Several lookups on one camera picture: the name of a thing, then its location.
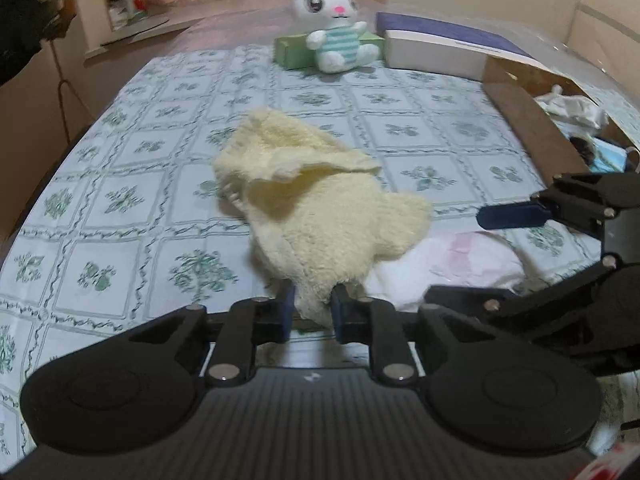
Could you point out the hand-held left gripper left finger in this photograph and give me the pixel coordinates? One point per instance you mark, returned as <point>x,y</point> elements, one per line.
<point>287,310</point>

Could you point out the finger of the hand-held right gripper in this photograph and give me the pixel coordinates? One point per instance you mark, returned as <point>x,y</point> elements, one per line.
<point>550,305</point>
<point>510,216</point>

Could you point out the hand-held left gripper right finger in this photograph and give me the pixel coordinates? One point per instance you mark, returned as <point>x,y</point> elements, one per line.
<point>341,315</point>

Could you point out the pale yellow fluffy towel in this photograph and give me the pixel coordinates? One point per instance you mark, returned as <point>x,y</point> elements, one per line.
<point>320,210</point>

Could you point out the brown cardboard box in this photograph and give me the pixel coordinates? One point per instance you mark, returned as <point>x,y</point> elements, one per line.
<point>530,110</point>

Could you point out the blue face mask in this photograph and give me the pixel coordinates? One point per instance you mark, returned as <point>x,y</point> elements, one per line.
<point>610,157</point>

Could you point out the white and pink cloth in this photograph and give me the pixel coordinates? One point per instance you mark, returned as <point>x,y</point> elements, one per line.
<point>465,265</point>

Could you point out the dark cloth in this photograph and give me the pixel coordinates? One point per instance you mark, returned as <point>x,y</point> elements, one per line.
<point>584,149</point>

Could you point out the white crumpled cloth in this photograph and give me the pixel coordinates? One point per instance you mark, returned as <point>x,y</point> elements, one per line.
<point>575,107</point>

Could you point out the blue and white flat box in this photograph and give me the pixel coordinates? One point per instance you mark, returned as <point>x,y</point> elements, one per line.
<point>440,42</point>

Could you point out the green floral printed tablecloth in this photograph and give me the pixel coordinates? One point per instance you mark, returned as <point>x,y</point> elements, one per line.
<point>150,160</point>

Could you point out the green cardboard box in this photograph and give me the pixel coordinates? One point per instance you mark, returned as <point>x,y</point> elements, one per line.
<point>295,50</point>

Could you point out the white plush rabbit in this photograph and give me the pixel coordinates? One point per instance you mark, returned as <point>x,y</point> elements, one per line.
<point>332,20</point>

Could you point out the large black puffer jacket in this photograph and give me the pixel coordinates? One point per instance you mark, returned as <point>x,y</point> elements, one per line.
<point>20,10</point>

